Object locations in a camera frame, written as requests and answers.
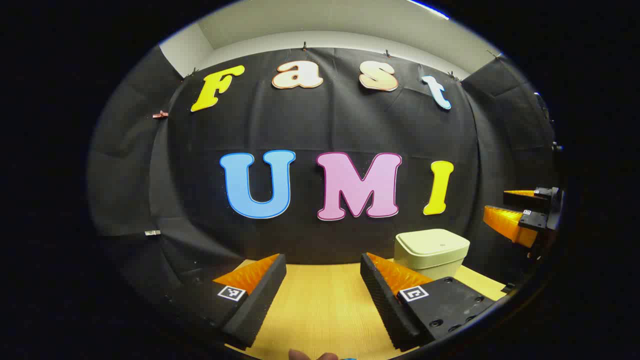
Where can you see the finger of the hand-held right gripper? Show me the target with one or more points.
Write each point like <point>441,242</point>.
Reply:
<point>512,225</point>
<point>530,200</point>

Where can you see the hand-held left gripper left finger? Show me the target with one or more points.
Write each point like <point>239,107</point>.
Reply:
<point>260,300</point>

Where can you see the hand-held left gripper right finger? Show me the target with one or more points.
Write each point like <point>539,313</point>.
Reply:
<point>385,305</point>

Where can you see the green desktop garbage bin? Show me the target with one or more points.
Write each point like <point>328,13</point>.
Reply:
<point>430,250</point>

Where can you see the wooden desktop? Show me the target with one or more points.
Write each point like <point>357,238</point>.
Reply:
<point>320,310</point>

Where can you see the black table clamp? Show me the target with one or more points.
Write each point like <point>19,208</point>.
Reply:
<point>509,288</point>

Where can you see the black backdrop cloth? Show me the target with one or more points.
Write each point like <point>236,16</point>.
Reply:
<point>310,125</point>

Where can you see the orange backdrop clip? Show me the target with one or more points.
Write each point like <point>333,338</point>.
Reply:
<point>160,115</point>

